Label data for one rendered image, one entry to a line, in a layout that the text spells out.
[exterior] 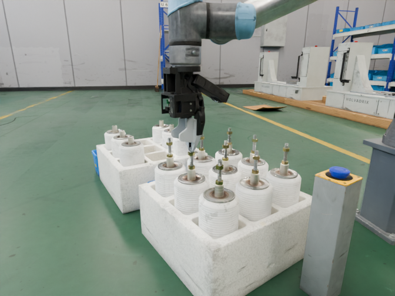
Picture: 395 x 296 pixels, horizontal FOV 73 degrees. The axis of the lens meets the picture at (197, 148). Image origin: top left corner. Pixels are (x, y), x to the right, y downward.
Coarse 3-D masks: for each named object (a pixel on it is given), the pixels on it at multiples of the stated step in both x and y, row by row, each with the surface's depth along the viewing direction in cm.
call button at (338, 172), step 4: (332, 168) 58; (336, 168) 58; (340, 168) 58; (344, 168) 58; (332, 172) 57; (336, 172) 56; (340, 172) 56; (344, 172) 56; (348, 172) 56; (336, 176) 57; (340, 176) 56; (344, 176) 56
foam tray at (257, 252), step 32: (160, 224) 75; (192, 224) 64; (256, 224) 64; (288, 224) 69; (192, 256) 63; (224, 256) 57; (256, 256) 64; (288, 256) 73; (192, 288) 66; (224, 288) 60
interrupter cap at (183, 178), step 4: (180, 176) 73; (184, 176) 73; (196, 176) 73; (200, 176) 73; (204, 176) 73; (180, 180) 70; (184, 180) 70; (188, 180) 71; (192, 180) 71; (196, 180) 71; (200, 180) 71; (204, 180) 71; (188, 184) 69; (192, 184) 69
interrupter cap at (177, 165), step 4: (160, 164) 82; (164, 164) 82; (176, 164) 82; (180, 164) 82; (160, 168) 79; (164, 168) 79; (168, 168) 79; (172, 168) 79; (176, 168) 79; (180, 168) 80
